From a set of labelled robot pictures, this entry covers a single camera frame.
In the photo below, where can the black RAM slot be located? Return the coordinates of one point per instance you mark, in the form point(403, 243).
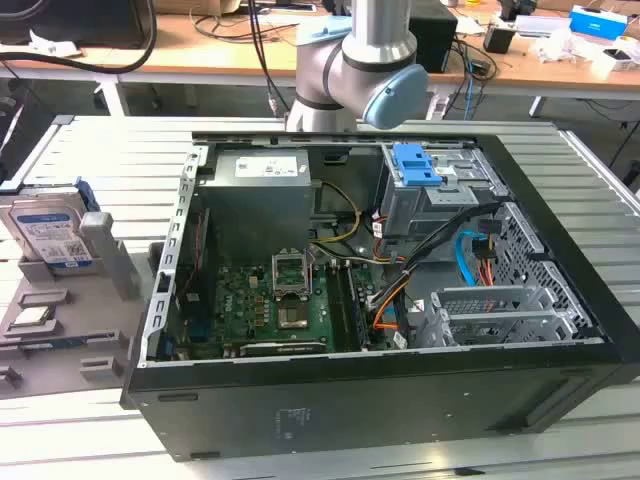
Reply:
point(337, 305)
point(357, 310)

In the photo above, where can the RAM stick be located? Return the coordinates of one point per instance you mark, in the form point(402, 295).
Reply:
point(50, 343)

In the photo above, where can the grey parts rack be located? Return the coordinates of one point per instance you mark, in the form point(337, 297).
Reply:
point(100, 320)

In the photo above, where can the blue plastic disk carrier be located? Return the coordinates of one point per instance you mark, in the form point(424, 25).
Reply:
point(415, 165)

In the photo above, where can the wooden desk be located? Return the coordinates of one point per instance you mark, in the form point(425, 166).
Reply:
point(225, 55)

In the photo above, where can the small white box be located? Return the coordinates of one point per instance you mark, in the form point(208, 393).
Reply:
point(615, 57)

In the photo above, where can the black monitor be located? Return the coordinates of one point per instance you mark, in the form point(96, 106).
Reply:
point(75, 20)

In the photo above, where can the green motherboard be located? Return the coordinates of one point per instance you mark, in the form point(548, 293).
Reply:
point(240, 300)

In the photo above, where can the white flat box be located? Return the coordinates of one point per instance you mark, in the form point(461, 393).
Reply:
point(540, 25)

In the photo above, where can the small black box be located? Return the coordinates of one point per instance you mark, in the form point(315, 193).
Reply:
point(497, 40)

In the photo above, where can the grey power supply unit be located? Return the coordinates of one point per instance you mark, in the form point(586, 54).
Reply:
point(260, 210)

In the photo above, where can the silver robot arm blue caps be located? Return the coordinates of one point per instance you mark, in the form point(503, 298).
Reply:
point(380, 40)

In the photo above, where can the black open PC case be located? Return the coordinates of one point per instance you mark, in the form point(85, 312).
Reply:
point(350, 400)

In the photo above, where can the grey metal disk bay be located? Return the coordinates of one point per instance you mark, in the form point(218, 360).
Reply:
point(425, 205)

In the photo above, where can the black speaker box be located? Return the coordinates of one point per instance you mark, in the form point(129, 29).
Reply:
point(432, 40)

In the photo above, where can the silver CPU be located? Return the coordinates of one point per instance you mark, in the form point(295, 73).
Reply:
point(31, 315)

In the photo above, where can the black graphics card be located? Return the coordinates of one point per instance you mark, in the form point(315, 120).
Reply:
point(282, 348)

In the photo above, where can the hard disk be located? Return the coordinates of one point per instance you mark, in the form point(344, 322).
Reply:
point(45, 235)

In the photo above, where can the CPU socket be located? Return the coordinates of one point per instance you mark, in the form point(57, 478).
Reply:
point(293, 316)

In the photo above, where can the grey perforated drive cage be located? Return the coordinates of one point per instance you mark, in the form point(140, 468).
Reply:
point(500, 315)

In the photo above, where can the pale blue teach pendant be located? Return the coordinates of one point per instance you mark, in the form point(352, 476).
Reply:
point(320, 27)

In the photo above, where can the blue cardboard box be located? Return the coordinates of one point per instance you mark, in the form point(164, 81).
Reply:
point(597, 20)

